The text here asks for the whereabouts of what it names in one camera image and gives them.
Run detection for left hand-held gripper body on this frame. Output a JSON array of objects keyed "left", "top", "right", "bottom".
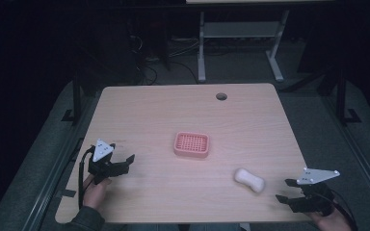
[{"left": 87, "top": 138, "right": 125, "bottom": 186}]

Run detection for white soap bar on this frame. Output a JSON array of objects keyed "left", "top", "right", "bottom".
[{"left": 233, "top": 167, "right": 267, "bottom": 194}]

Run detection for aluminium rail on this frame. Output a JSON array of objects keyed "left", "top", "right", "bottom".
[
  {"left": 20, "top": 95, "right": 102, "bottom": 231},
  {"left": 321, "top": 95, "right": 370, "bottom": 213}
]

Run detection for pink soap dish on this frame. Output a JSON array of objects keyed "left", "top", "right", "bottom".
[{"left": 172, "top": 131, "right": 211, "bottom": 159}]

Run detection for person's right hand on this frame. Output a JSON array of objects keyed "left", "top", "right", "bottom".
[{"left": 307, "top": 200, "right": 353, "bottom": 231}]

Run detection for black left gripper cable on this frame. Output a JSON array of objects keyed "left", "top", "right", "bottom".
[{"left": 77, "top": 145, "right": 96, "bottom": 210}]

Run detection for white metal desk frame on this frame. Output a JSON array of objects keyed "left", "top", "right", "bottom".
[{"left": 197, "top": 9, "right": 291, "bottom": 84}]

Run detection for black metal stand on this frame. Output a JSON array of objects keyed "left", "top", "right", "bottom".
[
  {"left": 335, "top": 68, "right": 363, "bottom": 126},
  {"left": 61, "top": 71, "right": 84, "bottom": 127}
]

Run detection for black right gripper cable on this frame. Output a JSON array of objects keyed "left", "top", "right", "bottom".
[{"left": 330, "top": 188, "right": 360, "bottom": 231}]

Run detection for person's left hand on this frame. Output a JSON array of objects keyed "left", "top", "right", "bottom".
[{"left": 82, "top": 173, "right": 113, "bottom": 212}]

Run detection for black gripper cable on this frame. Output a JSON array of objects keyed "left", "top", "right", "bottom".
[
  {"left": 330, "top": 188, "right": 360, "bottom": 231},
  {"left": 77, "top": 145, "right": 96, "bottom": 210}
]

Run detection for floor cables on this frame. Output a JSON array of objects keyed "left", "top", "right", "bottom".
[{"left": 126, "top": 32, "right": 203, "bottom": 86}]

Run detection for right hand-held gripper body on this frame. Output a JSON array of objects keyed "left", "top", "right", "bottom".
[{"left": 296, "top": 167, "right": 341, "bottom": 217}]

